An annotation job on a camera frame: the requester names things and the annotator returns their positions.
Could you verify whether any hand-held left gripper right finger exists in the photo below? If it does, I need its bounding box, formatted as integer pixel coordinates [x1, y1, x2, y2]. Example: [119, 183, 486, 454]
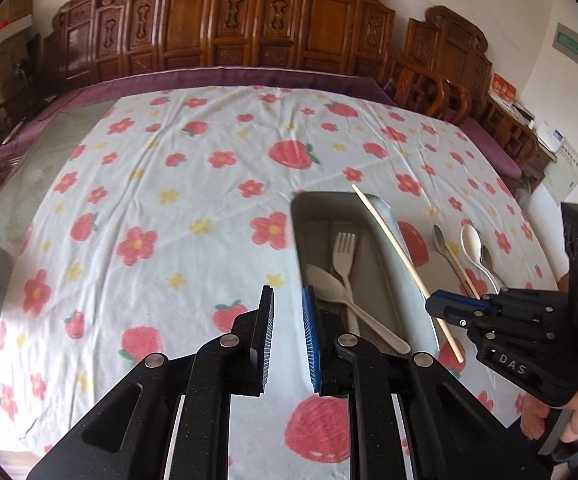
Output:
[301, 286, 552, 480]

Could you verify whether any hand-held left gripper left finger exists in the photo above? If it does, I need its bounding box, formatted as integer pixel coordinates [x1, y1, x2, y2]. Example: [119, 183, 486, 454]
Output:
[26, 285, 275, 480]

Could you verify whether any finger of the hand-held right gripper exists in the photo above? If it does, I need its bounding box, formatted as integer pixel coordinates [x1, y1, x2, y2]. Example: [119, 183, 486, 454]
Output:
[426, 287, 567, 318]
[428, 307, 567, 347]

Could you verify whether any metal spoon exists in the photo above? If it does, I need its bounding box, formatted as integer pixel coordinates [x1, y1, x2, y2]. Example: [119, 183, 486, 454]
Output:
[431, 224, 475, 298]
[479, 244, 510, 291]

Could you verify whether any cream plastic spoon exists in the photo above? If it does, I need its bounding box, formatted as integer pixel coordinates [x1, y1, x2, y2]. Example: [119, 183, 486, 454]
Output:
[304, 263, 412, 355]

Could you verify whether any small white spoon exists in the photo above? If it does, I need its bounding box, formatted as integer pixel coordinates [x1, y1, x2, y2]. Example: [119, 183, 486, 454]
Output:
[460, 223, 505, 293]

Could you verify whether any cream plastic fork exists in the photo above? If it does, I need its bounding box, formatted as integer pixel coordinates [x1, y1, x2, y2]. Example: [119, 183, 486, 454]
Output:
[333, 231, 365, 336]

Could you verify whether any rectangular metal tray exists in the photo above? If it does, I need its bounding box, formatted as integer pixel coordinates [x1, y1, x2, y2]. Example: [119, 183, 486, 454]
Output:
[289, 191, 442, 361]

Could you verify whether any purple armchair cushion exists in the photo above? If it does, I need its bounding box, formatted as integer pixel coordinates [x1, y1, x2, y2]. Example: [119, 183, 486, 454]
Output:
[462, 119, 522, 178]

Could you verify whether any floral strawberry tablecloth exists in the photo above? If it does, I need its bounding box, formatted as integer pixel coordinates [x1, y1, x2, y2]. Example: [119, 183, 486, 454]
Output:
[0, 85, 565, 480]

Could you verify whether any wooden side table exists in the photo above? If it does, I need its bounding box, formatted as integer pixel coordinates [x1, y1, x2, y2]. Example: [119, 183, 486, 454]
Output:
[489, 95, 557, 181]

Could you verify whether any white telephone device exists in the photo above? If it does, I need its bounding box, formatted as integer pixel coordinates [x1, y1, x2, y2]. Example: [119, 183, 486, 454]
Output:
[536, 120, 565, 153]

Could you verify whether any red gift box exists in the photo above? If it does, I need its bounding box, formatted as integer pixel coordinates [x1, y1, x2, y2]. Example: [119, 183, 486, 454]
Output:
[490, 74, 517, 103]

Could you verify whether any carved wooden armchair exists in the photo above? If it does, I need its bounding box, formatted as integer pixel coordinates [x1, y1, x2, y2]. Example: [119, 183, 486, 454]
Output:
[384, 5, 552, 181]

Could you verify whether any long purple sofa cushion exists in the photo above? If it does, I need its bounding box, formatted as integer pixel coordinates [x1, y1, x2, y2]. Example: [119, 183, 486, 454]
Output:
[0, 67, 395, 161]

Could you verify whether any carved wooden sofa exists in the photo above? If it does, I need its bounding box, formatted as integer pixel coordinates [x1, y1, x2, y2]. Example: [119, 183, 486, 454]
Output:
[0, 0, 472, 126]

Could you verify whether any white wall panel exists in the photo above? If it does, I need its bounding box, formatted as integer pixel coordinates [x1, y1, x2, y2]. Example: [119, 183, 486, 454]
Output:
[549, 137, 578, 206]

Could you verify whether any grey wall electrical box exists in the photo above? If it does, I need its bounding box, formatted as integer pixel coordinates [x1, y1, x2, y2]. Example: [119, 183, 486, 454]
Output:
[552, 22, 578, 78]

